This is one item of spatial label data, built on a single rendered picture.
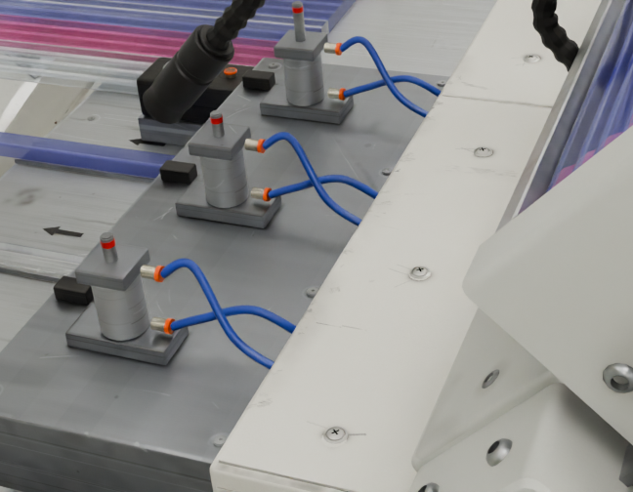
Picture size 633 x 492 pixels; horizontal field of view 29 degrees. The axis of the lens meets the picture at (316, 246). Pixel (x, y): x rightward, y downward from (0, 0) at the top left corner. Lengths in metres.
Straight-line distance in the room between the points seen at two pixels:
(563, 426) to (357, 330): 0.19
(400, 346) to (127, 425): 0.12
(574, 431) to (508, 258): 0.06
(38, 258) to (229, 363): 0.23
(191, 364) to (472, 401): 0.19
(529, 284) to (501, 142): 0.33
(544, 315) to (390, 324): 0.21
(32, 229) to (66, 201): 0.03
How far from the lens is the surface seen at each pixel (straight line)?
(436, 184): 0.61
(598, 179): 0.30
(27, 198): 0.80
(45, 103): 1.83
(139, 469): 0.52
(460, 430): 0.38
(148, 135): 0.83
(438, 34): 0.94
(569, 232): 0.30
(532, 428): 0.34
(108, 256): 0.53
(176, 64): 0.48
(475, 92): 0.69
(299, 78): 0.70
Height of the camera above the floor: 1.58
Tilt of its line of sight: 40 degrees down
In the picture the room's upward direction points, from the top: 48 degrees clockwise
